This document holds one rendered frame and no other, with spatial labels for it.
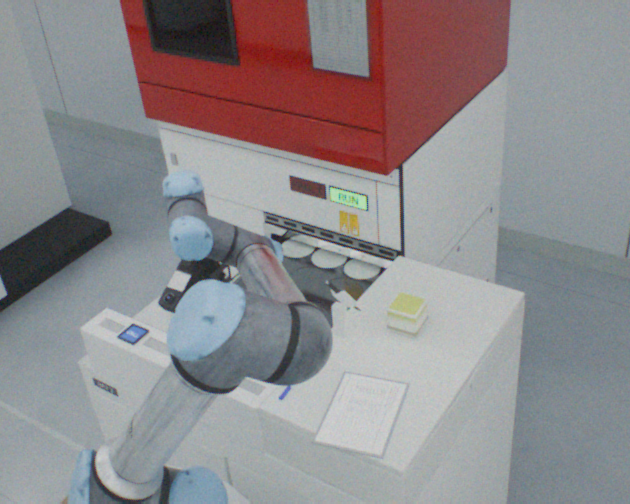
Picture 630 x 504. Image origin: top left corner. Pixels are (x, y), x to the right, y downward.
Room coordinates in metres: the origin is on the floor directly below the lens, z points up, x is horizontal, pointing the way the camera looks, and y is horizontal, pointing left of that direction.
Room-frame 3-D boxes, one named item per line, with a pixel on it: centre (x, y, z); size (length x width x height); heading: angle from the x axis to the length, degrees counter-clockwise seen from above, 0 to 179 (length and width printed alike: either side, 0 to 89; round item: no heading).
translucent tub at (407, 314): (1.38, -0.20, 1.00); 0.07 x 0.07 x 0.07; 57
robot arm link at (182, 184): (1.31, 0.24, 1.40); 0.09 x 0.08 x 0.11; 8
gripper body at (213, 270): (1.32, 0.23, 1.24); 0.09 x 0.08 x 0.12; 143
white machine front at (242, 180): (1.92, 0.10, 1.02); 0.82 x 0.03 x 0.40; 53
